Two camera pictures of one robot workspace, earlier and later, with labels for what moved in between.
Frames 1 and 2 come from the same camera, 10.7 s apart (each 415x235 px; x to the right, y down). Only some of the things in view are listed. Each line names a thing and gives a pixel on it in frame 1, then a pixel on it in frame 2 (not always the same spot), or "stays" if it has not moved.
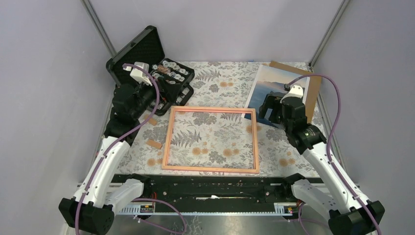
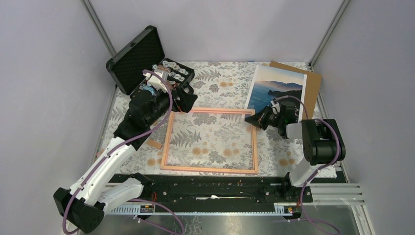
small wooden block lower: x=155 y=144 stays
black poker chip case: x=144 y=59 stays
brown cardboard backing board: x=313 y=85 stays
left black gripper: x=150 y=87 to x=186 y=101
